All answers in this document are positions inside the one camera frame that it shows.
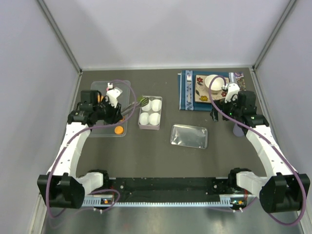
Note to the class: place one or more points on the cream ceramic bowl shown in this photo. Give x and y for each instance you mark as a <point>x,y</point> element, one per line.
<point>214,83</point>

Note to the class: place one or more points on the silver fork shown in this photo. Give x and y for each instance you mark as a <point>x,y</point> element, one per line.
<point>189,83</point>

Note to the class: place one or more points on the floral square plate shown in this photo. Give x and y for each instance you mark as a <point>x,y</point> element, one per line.
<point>202,84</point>

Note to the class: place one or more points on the white cookie box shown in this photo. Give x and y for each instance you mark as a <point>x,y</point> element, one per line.
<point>150,114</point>

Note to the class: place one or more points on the clear plastic cookie tray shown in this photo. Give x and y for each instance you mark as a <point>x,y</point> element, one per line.
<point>123,100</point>

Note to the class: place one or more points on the patterned napkin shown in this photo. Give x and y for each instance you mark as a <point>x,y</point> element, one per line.
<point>238,78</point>

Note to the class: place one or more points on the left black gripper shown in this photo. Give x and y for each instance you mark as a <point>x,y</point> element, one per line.
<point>115,115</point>

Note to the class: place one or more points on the purple cup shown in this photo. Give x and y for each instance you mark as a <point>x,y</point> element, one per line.
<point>237,131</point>

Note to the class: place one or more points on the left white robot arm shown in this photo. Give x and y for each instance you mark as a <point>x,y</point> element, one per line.
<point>61,187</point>

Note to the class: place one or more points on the metal tongs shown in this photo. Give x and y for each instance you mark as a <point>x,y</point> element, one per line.
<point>134,106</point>

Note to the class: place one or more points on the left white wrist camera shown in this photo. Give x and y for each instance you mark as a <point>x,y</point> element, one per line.
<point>113,93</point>

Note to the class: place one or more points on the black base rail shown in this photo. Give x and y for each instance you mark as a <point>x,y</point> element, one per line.
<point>171,189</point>

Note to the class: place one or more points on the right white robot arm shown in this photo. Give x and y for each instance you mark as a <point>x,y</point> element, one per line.
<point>284,189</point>

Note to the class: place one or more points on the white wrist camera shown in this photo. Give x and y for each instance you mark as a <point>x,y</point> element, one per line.
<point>232,90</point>
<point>113,93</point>

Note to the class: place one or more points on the orange cookie near corner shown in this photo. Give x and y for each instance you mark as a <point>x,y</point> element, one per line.
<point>119,130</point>

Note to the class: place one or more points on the orange cookie upper left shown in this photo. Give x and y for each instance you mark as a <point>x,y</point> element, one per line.
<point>99,98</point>

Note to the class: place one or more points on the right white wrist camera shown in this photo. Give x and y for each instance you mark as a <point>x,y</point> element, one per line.
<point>232,90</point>

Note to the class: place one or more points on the blue patterned placemat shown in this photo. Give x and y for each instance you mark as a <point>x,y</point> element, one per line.
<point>183,90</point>

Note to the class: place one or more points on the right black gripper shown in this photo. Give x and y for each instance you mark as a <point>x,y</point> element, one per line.
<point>221,104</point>

